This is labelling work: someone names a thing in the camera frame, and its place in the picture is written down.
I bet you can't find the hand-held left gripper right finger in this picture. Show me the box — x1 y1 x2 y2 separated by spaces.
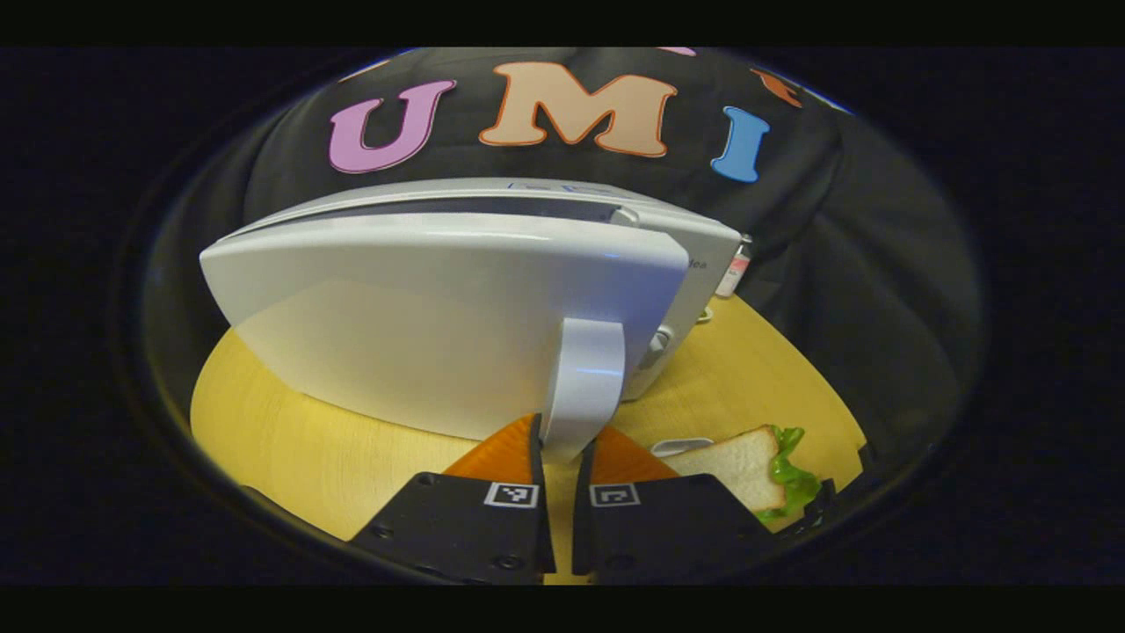
571 426 779 586

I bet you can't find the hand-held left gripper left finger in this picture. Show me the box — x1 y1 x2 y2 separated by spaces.
350 413 556 586

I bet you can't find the white bread lettuce sandwich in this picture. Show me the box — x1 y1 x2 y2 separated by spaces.
661 426 824 526

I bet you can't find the white microwave oven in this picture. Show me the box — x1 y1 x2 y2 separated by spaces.
200 178 744 465

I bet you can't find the small white ridged tray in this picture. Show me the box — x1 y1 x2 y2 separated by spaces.
650 437 715 459

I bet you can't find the clear bottle with pink label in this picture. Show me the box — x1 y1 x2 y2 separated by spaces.
716 235 753 298

